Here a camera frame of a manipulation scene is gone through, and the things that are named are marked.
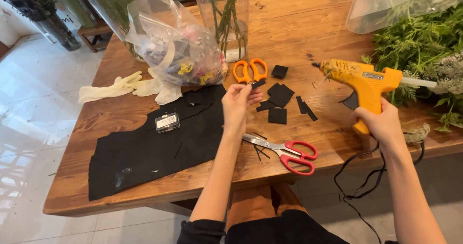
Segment person's left hand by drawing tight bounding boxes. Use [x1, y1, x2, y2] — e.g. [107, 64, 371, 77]
[221, 84, 264, 129]

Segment person's right hand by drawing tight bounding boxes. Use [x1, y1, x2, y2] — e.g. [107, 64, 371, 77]
[352, 97, 404, 154]

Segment yellow hot glue gun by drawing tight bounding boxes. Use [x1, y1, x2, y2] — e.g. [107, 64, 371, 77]
[312, 58, 404, 136]

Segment flat black felt piece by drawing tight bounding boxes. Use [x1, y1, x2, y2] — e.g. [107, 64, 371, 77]
[255, 99, 278, 112]

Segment dried pale flower head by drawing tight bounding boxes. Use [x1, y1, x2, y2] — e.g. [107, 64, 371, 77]
[404, 123, 431, 144]

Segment medium black felt square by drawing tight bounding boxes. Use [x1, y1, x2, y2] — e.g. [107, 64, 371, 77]
[268, 107, 288, 125]

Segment large black felt square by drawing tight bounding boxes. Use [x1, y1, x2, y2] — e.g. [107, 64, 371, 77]
[266, 82, 296, 109]

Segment small black felt square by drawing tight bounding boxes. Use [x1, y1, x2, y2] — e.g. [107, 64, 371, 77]
[271, 64, 289, 79]

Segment thin black felt scraps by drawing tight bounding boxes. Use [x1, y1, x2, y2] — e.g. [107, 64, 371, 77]
[252, 131, 271, 161]

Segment white glue stick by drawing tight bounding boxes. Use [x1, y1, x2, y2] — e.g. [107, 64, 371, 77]
[401, 77, 438, 89]

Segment short black felt strip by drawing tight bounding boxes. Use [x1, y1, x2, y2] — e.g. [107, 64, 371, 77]
[295, 96, 307, 115]

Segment small clear plastic box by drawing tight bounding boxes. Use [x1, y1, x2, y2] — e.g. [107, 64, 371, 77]
[155, 112, 181, 134]

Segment long black felt strip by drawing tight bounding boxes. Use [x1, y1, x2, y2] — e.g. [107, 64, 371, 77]
[302, 101, 319, 122]

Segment white latex glove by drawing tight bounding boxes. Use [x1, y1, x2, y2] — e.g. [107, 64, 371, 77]
[132, 67, 184, 106]
[78, 71, 144, 104]

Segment white lace flower cluster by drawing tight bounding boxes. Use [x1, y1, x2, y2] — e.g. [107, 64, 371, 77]
[402, 51, 463, 95]

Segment tall glass vase with stems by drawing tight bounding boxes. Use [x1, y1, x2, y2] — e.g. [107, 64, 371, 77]
[192, 0, 251, 63]

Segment clear bag of craft supplies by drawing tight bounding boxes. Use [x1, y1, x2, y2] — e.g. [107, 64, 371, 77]
[124, 0, 229, 87]

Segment bunch of green foliage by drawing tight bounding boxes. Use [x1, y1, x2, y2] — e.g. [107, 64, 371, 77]
[361, 3, 463, 132]

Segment large black felt sheet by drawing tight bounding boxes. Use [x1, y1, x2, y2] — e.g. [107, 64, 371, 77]
[88, 84, 227, 202]

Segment brown wooden stool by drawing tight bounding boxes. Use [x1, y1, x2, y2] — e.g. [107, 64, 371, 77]
[226, 183, 309, 231]

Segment clear plastic flower wrap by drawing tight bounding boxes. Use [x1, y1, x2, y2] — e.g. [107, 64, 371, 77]
[345, 0, 463, 35]

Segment person's black clothing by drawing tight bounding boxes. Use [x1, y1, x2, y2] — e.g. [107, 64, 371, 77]
[177, 209, 351, 244]

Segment low wooden bench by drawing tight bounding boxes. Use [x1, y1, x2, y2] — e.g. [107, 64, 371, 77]
[77, 19, 113, 54]

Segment wide glass vase with stems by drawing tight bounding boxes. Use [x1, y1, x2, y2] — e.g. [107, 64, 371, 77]
[75, 0, 146, 63]

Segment glass vase with green plants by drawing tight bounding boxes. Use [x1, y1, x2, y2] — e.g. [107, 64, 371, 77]
[36, 0, 99, 29]

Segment orange handled scissors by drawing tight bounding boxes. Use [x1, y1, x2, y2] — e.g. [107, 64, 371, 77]
[232, 58, 268, 85]

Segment black power cable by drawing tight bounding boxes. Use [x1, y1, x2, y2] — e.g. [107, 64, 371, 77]
[333, 131, 426, 244]

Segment red handled scissors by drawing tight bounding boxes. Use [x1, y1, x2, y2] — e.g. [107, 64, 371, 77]
[242, 133, 319, 176]

